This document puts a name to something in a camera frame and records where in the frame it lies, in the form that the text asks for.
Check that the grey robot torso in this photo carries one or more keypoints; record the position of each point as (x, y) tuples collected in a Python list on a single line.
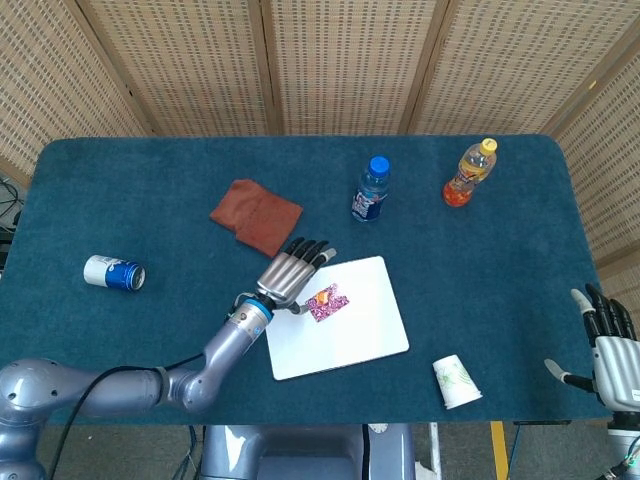
[(300, 452)]

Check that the blue and white can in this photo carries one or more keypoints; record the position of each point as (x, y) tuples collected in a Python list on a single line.
[(112, 272)]

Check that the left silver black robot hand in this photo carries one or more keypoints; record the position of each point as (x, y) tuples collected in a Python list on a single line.
[(285, 275)]

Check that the white board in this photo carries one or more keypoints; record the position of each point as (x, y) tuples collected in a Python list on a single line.
[(345, 340)]

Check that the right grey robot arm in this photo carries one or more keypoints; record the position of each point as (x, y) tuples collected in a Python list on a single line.
[(625, 442)]

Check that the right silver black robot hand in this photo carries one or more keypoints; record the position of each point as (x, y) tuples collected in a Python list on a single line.
[(617, 360)]

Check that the brown folded towel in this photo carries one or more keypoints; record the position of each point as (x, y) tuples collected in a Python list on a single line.
[(257, 217)]

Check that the pink patterned packet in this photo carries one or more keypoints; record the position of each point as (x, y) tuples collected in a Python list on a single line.
[(332, 309)]

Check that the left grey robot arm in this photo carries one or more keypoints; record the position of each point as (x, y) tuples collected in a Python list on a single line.
[(125, 390)]

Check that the orange round chip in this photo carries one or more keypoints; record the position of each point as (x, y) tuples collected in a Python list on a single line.
[(321, 298)]

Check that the teal felt table cover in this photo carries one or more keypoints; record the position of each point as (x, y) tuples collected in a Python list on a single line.
[(490, 280)]

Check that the yellow capped orange tea bottle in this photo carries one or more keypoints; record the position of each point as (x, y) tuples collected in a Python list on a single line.
[(467, 182)]

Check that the woven wooden folding screen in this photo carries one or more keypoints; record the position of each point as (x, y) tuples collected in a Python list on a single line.
[(340, 65)]

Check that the white table leg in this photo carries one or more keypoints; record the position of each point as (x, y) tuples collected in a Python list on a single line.
[(435, 450)]

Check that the blue capped drink bottle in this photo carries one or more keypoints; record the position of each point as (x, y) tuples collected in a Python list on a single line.
[(370, 197)]

